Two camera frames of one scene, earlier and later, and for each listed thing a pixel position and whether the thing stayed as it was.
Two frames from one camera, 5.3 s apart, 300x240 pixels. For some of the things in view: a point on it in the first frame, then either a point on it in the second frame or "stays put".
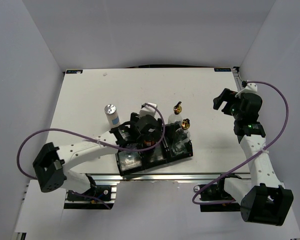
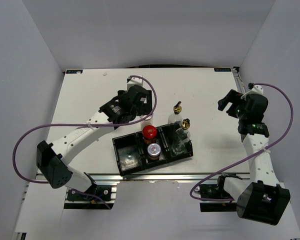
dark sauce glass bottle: [175, 117] stays put
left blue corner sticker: [74, 71] stays put
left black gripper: [154, 135] to [146, 108]
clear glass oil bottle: [182, 137] stays put
